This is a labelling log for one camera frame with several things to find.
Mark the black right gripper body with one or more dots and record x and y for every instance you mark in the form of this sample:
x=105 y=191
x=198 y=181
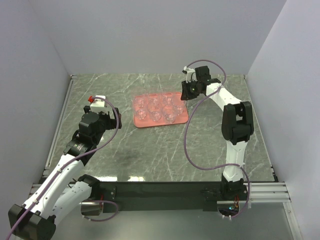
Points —
x=193 y=86

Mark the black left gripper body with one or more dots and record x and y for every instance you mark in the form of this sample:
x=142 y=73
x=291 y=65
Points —
x=106 y=123

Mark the clear faceted glass tumbler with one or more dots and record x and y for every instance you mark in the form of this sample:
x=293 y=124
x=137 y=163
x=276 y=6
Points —
x=169 y=114
x=140 y=113
x=167 y=97
x=154 y=106
x=155 y=115
x=139 y=101
x=178 y=105

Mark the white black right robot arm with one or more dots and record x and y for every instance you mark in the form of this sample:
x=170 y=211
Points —
x=237 y=125

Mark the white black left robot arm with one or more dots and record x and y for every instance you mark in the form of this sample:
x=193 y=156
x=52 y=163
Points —
x=38 y=217

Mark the pink rectangular plastic tray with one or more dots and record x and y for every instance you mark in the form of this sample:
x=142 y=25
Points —
x=148 y=123

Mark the black front mounting beam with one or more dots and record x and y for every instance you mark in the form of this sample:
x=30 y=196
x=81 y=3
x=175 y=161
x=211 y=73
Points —
x=162 y=196

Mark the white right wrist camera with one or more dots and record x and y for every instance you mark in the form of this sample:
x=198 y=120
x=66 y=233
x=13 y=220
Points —
x=190 y=74

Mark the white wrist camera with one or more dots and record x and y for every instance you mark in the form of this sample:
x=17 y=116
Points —
x=190 y=74
x=98 y=105

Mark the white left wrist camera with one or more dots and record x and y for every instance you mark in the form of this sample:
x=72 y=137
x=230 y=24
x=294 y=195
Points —
x=98 y=105

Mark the aluminium extrusion frame rail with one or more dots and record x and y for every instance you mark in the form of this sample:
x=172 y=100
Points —
x=46 y=170

